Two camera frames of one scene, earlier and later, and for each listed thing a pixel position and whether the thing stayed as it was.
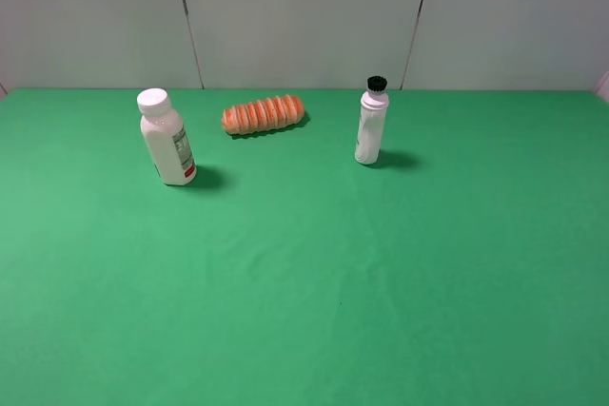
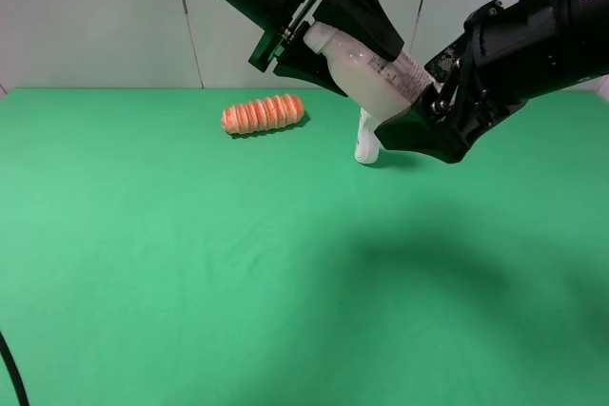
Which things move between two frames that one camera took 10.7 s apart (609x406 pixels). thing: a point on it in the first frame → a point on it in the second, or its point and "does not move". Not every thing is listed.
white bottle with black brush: [374, 104] does not move
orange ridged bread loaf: [264, 115] does not move
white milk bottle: [164, 131] → [379, 86]
